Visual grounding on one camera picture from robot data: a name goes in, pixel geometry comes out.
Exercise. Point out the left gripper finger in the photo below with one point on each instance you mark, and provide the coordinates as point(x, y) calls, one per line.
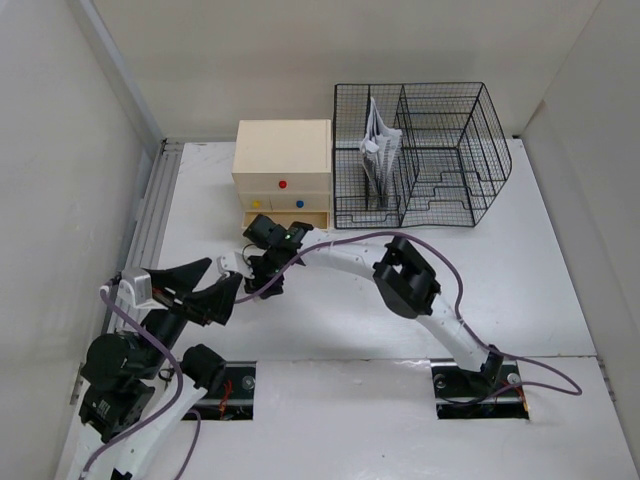
point(214, 304)
point(179, 280)

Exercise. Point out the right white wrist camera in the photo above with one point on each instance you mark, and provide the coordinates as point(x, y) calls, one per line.
point(234, 262)

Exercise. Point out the black wire mesh organizer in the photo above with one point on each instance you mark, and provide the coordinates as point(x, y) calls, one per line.
point(452, 163)

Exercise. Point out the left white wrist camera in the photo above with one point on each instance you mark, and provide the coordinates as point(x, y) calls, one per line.
point(133, 286)

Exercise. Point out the aluminium rail frame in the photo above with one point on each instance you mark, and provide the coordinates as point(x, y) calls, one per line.
point(148, 216)

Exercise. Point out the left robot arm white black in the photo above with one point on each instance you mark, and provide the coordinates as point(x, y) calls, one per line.
point(138, 391)

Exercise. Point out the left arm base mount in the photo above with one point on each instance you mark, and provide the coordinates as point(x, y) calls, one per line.
point(233, 400)

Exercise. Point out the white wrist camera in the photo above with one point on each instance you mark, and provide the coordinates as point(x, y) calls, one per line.
point(234, 262)
point(133, 286)

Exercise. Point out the cream wooden drawer cabinet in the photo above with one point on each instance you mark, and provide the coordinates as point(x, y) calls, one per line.
point(284, 146)

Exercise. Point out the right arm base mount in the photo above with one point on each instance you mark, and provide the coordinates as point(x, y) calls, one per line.
point(464, 395)

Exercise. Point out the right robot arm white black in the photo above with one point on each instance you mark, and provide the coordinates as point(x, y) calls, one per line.
point(407, 283)

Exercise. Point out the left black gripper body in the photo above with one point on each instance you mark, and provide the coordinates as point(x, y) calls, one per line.
point(166, 324)

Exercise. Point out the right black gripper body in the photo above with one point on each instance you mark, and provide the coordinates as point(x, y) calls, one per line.
point(266, 268)

